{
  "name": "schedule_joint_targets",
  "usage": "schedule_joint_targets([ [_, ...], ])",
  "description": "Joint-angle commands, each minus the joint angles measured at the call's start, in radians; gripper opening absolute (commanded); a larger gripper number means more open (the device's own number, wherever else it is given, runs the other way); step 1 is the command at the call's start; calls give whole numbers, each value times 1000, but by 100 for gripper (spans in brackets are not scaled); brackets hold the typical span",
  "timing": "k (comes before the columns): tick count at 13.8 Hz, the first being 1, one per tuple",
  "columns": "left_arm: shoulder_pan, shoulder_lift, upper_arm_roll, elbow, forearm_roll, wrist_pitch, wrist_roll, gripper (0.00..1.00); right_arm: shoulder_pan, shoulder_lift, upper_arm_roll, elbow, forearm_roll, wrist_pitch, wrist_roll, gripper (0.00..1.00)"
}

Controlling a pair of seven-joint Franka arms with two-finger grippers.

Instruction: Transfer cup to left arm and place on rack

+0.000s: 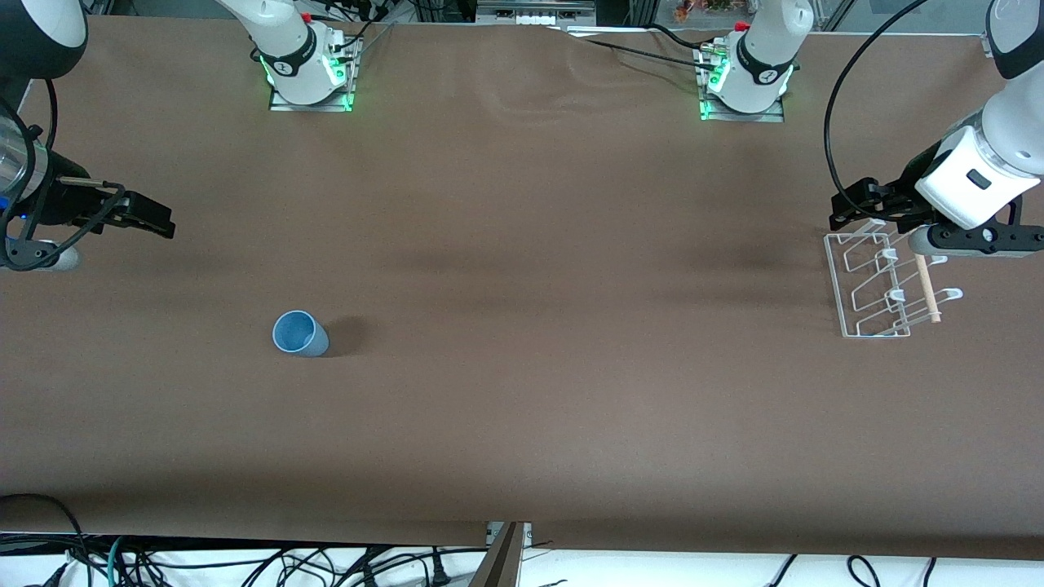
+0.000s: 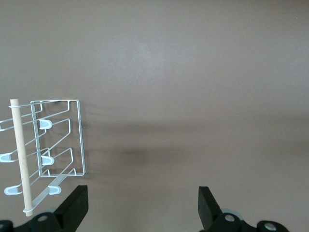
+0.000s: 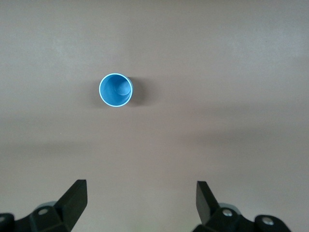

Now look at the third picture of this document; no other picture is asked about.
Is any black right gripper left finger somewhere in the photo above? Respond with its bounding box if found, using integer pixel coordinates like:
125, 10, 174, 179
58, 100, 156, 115
14, 179, 87, 232

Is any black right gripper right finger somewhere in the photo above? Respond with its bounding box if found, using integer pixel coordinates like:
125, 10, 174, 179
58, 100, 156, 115
193, 181, 256, 232

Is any blue plastic cup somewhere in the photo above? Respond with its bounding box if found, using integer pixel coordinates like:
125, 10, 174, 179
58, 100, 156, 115
98, 73, 134, 108

